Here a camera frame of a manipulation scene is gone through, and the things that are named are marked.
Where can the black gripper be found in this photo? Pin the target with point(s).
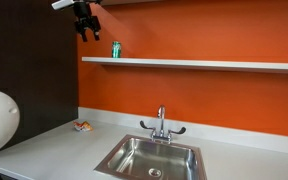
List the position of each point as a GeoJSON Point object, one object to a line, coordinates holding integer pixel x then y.
{"type": "Point", "coordinates": [85, 18]}

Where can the green soda can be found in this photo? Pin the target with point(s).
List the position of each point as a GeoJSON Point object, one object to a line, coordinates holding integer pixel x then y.
{"type": "Point", "coordinates": [116, 50]}

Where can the dark wood cabinet panel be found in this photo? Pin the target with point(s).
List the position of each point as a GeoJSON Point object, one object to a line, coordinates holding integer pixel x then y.
{"type": "Point", "coordinates": [30, 60]}

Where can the orange white snack packet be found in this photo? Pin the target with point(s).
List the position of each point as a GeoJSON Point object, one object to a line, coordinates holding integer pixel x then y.
{"type": "Point", "coordinates": [83, 126]}

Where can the stainless steel sink basin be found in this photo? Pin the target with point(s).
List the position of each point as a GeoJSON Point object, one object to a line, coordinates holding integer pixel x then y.
{"type": "Point", "coordinates": [152, 158]}

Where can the round sink drain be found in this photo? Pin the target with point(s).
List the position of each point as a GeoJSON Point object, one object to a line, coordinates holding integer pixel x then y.
{"type": "Point", "coordinates": [155, 172]}

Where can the white counter backsplash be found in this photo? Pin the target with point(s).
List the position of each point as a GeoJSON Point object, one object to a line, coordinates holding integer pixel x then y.
{"type": "Point", "coordinates": [234, 136]}

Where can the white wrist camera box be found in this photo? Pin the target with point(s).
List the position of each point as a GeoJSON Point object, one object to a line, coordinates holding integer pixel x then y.
{"type": "Point", "coordinates": [62, 4]}

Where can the white lower wall shelf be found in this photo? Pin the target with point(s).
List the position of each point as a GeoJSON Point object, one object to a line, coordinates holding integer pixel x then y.
{"type": "Point", "coordinates": [200, 64]}

